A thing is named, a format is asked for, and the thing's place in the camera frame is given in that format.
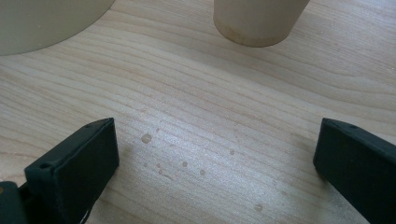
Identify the grey round bin lid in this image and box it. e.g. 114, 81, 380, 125
0, 0, 116, 57

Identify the beige paper cup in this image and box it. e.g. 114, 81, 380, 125
213, 0, 311, 49

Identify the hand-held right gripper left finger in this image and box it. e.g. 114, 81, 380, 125
23, 117, 120, 224

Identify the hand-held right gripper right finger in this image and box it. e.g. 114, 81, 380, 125
312, 117, 396, 224

